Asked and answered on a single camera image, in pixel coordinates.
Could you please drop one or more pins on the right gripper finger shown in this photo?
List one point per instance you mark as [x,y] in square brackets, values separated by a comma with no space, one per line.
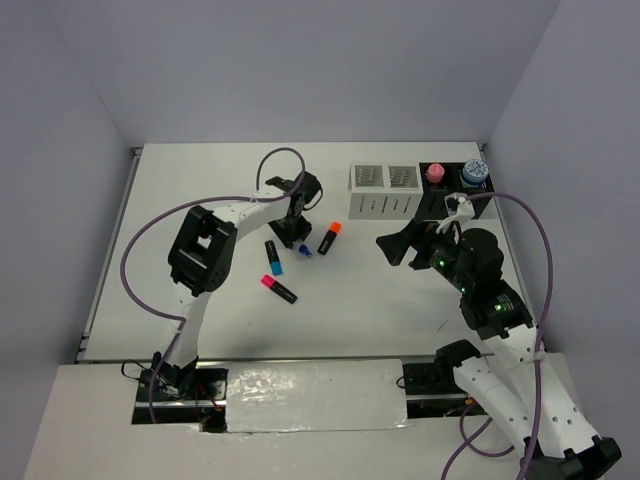
[394,256]
[411,234]

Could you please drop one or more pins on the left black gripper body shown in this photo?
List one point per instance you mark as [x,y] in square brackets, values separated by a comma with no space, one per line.
[290,228]

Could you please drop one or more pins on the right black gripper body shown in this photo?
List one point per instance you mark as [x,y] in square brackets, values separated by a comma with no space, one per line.
[437,250]

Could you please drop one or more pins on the clear blue spray bottle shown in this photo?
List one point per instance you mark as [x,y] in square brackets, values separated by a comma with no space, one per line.
[304,250]

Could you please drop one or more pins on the orange cap highlighter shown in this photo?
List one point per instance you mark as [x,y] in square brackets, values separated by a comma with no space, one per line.
[329,238]

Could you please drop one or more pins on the blue cap highlighter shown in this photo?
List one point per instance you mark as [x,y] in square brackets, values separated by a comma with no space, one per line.
[273,258]

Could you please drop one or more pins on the pink glue bottle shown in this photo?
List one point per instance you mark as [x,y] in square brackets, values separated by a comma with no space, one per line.
[435,173]

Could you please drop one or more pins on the pink cap highlighter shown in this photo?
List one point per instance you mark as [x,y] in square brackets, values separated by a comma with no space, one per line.
[277,288]

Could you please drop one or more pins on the blue cleaning gel jar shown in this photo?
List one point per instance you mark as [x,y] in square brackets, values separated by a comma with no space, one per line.
[474,173]

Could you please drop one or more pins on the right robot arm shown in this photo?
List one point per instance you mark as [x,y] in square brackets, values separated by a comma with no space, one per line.
[534,410]

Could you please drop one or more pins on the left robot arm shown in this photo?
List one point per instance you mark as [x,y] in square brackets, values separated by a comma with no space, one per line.
[201,260]

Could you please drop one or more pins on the black slotted container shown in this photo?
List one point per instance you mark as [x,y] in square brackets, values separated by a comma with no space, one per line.
[433,205]

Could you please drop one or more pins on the white slotted container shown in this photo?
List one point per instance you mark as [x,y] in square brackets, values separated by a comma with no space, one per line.
[384,191]

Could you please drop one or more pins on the silver foil tape sheet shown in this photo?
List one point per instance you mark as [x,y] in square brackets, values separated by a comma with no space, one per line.
[315,396]

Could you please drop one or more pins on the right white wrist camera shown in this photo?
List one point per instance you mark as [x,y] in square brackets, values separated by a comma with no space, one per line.
[459,209]

